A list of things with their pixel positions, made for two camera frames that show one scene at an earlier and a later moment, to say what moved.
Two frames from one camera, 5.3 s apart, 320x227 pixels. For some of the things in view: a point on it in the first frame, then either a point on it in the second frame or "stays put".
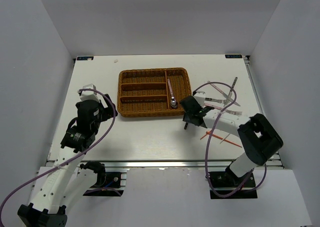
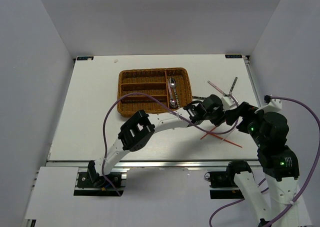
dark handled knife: [230, 93] stays put
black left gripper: [107, 112] -> [221, 117]
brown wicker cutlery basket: [145, 92] stays put
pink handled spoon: [173, 103] stays put
